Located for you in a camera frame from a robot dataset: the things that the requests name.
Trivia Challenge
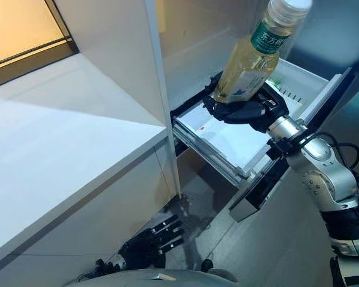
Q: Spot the stainless steel fridge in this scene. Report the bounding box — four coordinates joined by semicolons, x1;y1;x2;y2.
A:
160;0;359;287

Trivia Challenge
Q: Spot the amber backlit wall panel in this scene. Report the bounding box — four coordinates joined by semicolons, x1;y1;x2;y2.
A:
0;0;80;90

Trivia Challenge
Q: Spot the yellow tea bottle white cap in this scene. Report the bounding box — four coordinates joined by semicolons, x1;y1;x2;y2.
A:
212;0;314;104

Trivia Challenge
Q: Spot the white fridge drawer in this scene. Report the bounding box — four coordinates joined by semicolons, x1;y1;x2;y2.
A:
170;58;357;224

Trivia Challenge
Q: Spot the white tall side panel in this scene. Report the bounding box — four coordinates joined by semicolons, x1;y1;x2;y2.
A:
52;0;182;198

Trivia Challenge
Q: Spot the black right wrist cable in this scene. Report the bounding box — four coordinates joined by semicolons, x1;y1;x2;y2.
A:
299;133;359;210

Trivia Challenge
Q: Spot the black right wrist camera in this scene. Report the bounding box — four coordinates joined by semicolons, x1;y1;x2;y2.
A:
266;136;303;159

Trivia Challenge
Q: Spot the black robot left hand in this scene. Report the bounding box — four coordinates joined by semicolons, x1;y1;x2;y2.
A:
119;204;188;268

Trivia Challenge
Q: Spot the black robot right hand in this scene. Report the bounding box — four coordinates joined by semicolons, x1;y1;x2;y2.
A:
202;71;290;134

